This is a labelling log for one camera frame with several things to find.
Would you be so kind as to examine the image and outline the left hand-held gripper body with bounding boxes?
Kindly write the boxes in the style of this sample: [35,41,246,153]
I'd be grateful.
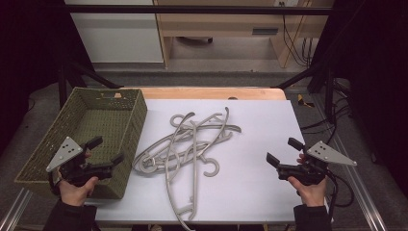
[45,136,115,188]

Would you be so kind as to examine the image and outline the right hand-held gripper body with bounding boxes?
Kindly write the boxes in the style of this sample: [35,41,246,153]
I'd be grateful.
[276,140,358,187]

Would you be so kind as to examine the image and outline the green woven basket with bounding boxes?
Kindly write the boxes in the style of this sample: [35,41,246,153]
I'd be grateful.
[13,87,148,200]

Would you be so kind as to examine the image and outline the grey plastic clothes hanger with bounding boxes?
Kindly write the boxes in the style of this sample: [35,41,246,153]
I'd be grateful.
[172,119,200,222]
[138,138,214,175]
[140,106,234,178]
[165,111,198,231]
[132,123,242,176]

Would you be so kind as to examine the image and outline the person's right hand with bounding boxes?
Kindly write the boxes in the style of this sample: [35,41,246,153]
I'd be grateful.
[287,153,328,208]

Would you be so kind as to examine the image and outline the person's left hand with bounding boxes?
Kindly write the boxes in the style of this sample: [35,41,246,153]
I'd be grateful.
[52,150,100,207]

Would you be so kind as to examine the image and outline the yellow and black tape piece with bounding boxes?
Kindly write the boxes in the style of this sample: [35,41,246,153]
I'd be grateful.
[296,93,316,109]

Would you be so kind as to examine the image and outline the black metal stand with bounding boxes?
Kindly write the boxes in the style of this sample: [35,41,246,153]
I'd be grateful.
[57,61,123,109]
[277,61,336,123]

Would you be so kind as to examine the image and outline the white cabinet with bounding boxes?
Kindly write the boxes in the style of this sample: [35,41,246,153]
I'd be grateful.
[64,0,165,64]

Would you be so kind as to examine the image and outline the black curtain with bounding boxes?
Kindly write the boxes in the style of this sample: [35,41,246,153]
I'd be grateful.
[312,0,408,191]
[0,0,94,155]

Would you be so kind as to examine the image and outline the light wooden desk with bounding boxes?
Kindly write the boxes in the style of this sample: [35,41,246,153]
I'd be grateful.
[153,0,335,69]

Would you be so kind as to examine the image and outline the black floor cables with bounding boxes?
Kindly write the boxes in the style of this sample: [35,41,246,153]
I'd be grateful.
[301,78,354,145]

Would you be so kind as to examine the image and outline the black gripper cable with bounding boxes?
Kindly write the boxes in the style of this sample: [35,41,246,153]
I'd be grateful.
[325,169,355,225]

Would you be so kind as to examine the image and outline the aluminium rail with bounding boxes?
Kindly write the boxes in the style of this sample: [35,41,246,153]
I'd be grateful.
[312,95,388,231]
[0,188,33,231]

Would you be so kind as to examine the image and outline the bundle of black cables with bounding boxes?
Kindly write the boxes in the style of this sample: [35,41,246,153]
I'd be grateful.
[281,1,314,67]

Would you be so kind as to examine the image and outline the grey desk drawer handle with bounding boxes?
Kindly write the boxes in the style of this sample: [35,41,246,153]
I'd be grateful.
[251,27,279,36]

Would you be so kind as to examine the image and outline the black horizontal frame bar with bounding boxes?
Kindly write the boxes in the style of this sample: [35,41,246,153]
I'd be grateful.
[65,4,333,16]

